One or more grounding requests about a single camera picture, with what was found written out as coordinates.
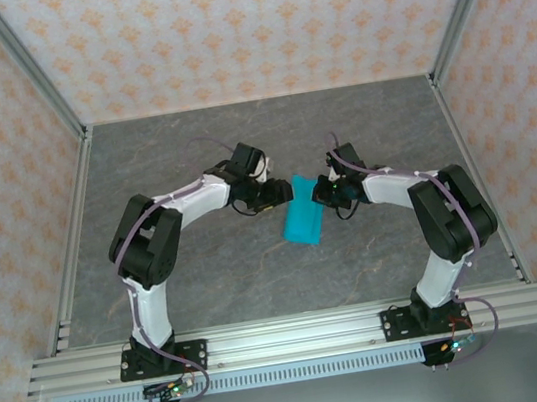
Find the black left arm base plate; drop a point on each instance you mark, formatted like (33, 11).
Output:
(195, 356)

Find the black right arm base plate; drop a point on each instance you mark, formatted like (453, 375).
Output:
(393, 326)

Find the small circuit board with LED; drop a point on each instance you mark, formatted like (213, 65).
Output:
(175, 388)
(457, 345)

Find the aluminium frame post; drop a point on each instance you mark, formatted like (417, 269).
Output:
(463, 5)
(33, 69)

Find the long aluminium mounting rail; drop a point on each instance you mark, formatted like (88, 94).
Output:
(294, 336)

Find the turquoise cloth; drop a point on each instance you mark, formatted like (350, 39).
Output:
(301, 216)

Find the aluminium side rail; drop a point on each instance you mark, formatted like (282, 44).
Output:
(71, 240)
(459, 132)

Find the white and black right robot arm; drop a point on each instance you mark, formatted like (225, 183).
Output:
(435, 282)

